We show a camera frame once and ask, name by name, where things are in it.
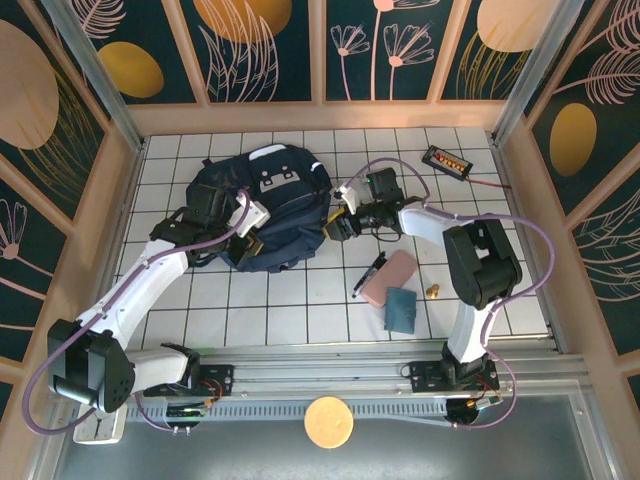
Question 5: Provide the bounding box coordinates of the aluminium side rail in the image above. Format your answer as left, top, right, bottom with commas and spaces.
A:
79, 134, 147, 361
489, 128, 569, 354

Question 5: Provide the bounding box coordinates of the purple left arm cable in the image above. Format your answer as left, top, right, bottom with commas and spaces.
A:
24, 188, 251, 437

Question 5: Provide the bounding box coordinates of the navy blue backpack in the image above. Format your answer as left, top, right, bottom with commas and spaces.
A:
185, 144, 332, 274

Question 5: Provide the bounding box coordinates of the white alarm clock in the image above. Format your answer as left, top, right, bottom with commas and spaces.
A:
72, 407, 126, 445

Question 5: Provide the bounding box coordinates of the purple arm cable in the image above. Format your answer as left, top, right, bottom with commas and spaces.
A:
24, 188, 251, 437
349, 157, 555, 431

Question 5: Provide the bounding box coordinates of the black box with orange parts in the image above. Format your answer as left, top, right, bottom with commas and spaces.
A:
421, 144, 474, 176

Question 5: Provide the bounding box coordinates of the round cork coaster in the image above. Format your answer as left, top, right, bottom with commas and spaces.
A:
303, 396, 355, 449

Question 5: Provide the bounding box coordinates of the aluminium frame post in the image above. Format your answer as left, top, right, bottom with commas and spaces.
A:
39, 0, 147, 152
491, 0, 587, 147

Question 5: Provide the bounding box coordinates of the teal notebook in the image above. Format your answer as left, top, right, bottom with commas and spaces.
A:
383, 287, 418, 335

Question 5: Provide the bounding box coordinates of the grey slotted cable duct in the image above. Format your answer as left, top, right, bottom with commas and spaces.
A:
124, 398, 451, 422

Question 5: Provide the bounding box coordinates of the thin red cable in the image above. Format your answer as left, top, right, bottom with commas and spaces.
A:
468, 173, 512, 190

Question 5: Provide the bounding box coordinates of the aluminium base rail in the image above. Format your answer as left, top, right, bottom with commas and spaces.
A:
49, 344, 591, 400

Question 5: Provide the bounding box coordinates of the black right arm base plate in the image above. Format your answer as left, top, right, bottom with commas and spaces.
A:
408, 358, 500, 394

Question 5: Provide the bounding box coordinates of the pink pencil case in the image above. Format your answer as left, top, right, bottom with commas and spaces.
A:
360, 249, 420, 309

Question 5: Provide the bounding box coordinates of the black pen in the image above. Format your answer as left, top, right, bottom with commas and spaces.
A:
351, 251, 388, 300

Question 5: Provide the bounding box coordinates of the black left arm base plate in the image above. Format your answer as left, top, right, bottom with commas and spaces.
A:
143, 363, 236, 399

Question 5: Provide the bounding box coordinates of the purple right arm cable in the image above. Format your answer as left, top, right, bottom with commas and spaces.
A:
349, 157, 555, 431

